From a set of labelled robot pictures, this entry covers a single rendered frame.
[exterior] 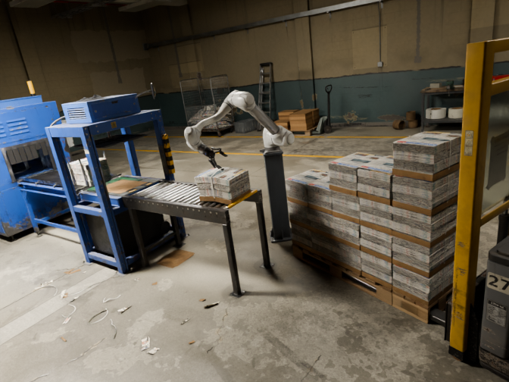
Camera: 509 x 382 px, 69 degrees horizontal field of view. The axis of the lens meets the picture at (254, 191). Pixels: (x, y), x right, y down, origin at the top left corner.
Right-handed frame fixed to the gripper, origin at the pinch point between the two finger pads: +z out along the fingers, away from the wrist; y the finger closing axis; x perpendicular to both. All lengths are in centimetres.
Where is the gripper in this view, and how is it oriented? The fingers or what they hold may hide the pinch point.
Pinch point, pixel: (223, 162)
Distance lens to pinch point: 319.5
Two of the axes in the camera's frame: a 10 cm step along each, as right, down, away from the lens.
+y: -2.7, 7.9, 5.6
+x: -5.5, 3.5, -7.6
